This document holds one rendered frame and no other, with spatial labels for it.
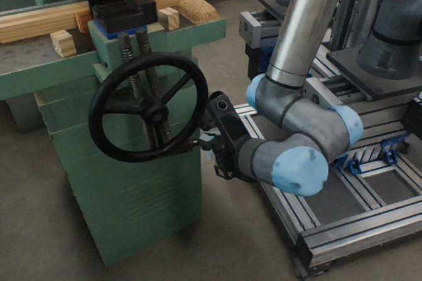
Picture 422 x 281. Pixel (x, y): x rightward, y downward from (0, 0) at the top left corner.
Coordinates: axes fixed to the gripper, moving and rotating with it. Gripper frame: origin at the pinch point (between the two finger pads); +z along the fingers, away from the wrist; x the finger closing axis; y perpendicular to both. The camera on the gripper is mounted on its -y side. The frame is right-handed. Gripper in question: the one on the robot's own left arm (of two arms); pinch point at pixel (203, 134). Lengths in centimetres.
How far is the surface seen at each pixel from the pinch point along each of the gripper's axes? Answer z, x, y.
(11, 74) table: 13.0, -33.9, -25.2
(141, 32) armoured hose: -0.2, -7.3, -26.3
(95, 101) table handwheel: -2.4, -21.5, -15.4
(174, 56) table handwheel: -5.1, -3.7, -19.6
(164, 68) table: 6.5, -2.3, -17.3
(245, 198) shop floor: 57, 35, 53
